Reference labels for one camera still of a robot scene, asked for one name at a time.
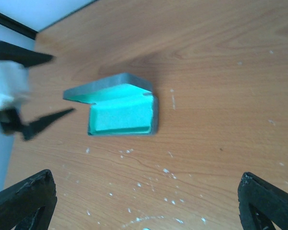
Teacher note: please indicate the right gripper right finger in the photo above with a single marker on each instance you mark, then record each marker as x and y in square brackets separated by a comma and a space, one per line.
[262, 205]

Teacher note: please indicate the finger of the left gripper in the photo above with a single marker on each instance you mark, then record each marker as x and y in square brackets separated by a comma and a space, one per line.
[25, 57]
[10, 122]

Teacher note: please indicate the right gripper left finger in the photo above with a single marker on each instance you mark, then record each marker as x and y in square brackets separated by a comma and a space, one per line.
[29, 204]

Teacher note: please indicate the grey glasses case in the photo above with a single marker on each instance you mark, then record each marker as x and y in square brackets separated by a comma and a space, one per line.
[120, 105]

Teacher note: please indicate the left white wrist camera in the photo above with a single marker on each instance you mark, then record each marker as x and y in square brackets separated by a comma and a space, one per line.
[14, 85]

